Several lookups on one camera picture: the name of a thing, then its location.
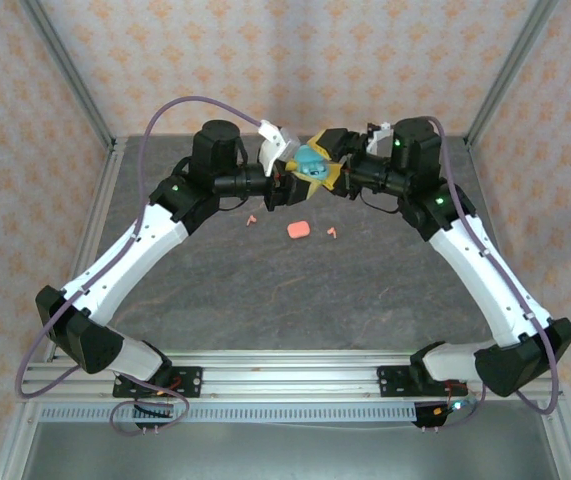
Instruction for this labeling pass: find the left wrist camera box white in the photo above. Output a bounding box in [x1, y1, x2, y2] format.
[257, 118, 300, 177]

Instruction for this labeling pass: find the grey metal panel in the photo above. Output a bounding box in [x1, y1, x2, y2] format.
[0, 399, 571, 480]

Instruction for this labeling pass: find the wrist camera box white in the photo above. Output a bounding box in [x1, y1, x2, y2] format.
[364, 121, 396, 156]
[257, 118, 300, 177]

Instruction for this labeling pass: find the aluminium table side rail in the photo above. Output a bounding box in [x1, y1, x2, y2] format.
[464, 135, 537, 362]
[72, 137, 129, 361]

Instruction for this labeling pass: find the aluminium frame bar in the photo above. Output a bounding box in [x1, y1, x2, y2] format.
[0, 399, 41, 480]
[537, 399, 571, 480]

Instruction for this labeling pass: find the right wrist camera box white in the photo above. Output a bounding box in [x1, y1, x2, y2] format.
[364, 121, 396, 156]

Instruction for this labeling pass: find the aluminium corner post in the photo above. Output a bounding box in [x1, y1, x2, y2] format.
[463, 0, 561, 149]
[18, 0, 119, 149]

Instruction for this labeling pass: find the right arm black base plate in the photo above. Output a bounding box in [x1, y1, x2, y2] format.
[376, 364, 466, 400]

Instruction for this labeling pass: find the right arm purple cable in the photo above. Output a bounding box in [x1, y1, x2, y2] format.
[427, 116, 564, 432]

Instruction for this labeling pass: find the grey slotted cable duct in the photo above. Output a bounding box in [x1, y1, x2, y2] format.
[37, 403, 419, 424]

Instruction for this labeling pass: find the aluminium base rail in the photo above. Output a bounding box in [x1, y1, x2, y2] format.
[17, 349, 566, 401]

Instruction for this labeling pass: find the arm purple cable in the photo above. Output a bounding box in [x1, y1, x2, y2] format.
[427, 116, 564, 432]
[17, 95, 266, 437]

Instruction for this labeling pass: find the small circuit board with LED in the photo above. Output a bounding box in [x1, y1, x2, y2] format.
[432, 394, 481, 431]

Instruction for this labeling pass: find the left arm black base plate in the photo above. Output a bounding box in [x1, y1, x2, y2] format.
[113, 366, 203, 400]

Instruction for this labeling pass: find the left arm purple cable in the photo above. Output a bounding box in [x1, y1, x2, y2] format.
[17, 95, 266, 437]

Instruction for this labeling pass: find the blue earbud charging case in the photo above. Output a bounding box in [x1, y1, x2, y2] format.
[292, 144, 335, 184]

